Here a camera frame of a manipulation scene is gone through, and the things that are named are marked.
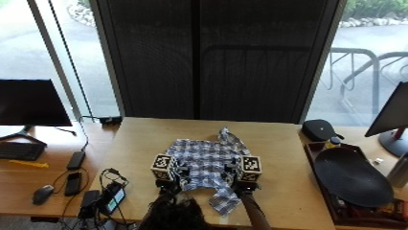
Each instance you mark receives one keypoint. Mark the black power adapter brick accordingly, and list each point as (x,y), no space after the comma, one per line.
(76,160)

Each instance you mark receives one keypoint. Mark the white marker cube left glove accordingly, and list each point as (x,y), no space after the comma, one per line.
(164,166)

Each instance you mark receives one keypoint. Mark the small white clip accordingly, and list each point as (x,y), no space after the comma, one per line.
(378,161)

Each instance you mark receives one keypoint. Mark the dark brown wooden tray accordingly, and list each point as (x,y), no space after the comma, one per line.
(323,191)

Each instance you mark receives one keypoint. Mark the black matte box device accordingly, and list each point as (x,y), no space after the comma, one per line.
(90,202)

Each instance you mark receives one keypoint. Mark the black oval dish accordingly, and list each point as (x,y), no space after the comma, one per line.
(353,177)

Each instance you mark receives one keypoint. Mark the black computer mouse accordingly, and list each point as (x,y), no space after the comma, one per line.
(43,194)

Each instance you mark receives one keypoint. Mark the dark window screen panel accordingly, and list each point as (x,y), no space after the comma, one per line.
(213,57)

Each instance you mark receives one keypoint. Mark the yellow bottle with black cap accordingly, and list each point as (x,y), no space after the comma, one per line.
(333,142)

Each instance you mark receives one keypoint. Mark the blue white plaid shirt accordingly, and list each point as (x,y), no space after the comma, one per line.
(206,159)

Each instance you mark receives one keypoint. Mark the silver metal bottle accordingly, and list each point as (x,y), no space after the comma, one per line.
(399,172)

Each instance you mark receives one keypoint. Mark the person's left hand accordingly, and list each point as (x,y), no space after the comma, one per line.
(181,174)

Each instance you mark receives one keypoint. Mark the grey metal bike rack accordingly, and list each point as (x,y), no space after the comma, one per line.
(375,83)

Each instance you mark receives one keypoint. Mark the white marker cube glove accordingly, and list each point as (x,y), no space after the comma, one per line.
(164,166)
(250,167)

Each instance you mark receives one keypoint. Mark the black flat computer monitor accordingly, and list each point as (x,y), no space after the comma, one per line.
(30,102)

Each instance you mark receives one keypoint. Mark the black keyboard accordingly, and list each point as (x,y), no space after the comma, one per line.
(19,150)

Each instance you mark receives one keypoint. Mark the black zip case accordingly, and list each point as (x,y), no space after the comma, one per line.
(318,129)

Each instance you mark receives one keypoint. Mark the black slim phone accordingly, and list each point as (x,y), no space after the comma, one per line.
(74,183)

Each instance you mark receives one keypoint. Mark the person's right hand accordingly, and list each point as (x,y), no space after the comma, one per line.
(233,172)

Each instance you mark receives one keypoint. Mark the tilted dark computer monitor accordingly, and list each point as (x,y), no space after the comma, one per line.
(391,115)

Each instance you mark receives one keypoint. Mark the orange snack packet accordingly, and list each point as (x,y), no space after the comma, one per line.
(393,209)

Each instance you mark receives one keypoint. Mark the smartphone with lit screen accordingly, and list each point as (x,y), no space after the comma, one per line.
(113,198)

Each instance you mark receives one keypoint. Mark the small black hub device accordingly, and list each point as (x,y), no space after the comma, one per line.
(111,120)

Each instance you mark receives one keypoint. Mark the yellow flat strip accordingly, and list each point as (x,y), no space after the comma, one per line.
(28,164)

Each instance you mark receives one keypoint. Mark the white marker cube right glove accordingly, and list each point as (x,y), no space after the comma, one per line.
(250,167)

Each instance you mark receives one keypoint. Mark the grey window frame post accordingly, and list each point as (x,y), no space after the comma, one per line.
(55,57)

